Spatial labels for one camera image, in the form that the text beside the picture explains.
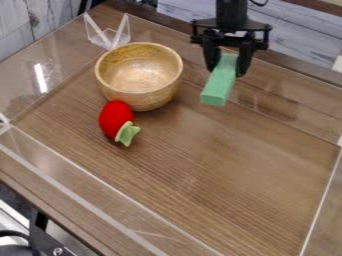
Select black table frame clamp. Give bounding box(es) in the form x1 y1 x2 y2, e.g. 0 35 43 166
0 212 79 256

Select red plush strawberry toy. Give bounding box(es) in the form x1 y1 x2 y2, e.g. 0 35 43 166
99 100 140 147

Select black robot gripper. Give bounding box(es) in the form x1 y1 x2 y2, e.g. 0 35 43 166
191 0 273 77

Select clear acrylic corner bracket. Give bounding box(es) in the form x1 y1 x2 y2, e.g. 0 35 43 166
83 13 131 50

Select green rectangular block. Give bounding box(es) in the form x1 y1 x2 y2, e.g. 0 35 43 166
201 54 238 107

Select brown wooden bowl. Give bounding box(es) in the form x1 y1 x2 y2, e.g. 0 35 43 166
95 42 185 112

